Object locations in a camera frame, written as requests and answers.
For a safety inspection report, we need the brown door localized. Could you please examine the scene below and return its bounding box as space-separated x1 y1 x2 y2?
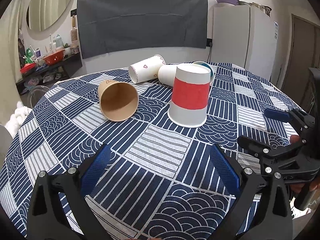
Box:
281 15 319 111

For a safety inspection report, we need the white refrigerator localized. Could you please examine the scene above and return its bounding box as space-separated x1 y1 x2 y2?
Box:
210 5 279 80

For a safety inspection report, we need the oval wall mirror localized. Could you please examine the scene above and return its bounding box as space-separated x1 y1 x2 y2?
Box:
26 0 71 32

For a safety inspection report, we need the beige curtain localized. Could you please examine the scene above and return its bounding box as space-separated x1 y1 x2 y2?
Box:
1 2 21 125

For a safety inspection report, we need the transparent acrylic chair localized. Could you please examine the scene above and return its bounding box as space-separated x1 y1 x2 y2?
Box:
27 85 50 108

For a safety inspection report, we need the white cup with pink hearts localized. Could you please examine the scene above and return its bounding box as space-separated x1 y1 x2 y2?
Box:
128 54 165 84

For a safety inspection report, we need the red banded white paper cup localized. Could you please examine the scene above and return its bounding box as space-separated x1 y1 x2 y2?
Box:
168 63 210 128

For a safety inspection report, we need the purple basin on fridge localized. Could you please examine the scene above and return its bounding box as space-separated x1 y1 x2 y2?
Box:
216 0 239 7

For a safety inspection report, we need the black wall socket with cable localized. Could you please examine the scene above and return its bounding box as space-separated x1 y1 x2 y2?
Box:
206 38 213 62

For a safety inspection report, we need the white chair back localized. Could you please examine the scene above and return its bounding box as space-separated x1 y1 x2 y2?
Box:
0 124 12 168

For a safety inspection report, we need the person's right hand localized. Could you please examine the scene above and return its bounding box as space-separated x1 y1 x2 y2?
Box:
287 134 320 194

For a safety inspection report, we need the dark grey covered television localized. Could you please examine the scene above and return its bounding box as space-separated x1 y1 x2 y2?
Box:
76 0 208 59

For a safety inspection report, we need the white cup with yellow rim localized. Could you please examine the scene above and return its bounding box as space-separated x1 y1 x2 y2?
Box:
158 64 177 87

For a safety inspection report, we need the red colander bowl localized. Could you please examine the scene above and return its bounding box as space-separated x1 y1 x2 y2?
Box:
43 49 65 66

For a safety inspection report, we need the blue white patterned tablecloth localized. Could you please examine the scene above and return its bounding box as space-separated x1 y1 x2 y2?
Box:
1 63 297 239

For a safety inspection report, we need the black wall shelf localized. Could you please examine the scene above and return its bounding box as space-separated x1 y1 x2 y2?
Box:
16 53 82 95

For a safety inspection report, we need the white fluffy blanket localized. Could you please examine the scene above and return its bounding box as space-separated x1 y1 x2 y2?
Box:
5 101 32 138

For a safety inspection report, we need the red plate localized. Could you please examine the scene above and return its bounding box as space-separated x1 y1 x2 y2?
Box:
20 62 36 74

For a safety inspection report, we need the brown kraft paper cup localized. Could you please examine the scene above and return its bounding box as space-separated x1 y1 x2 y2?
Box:
98 80 139 122

